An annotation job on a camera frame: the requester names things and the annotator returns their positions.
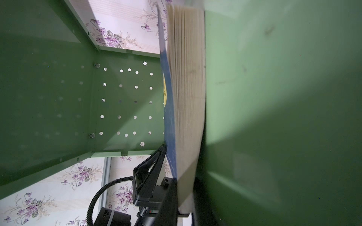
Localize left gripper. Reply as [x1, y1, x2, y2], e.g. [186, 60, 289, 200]
[133, 145, 189, 226]

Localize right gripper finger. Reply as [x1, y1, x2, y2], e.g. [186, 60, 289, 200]
[153, 178, 178, 226]

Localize navy book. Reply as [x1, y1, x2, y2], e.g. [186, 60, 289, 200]
[158, 4, 206, 214]

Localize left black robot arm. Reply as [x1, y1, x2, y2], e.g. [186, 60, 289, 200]
[86, 145, 189, 226]

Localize green two-tier shelf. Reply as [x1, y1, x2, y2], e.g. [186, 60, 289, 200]
[1, 1, 362, 226]

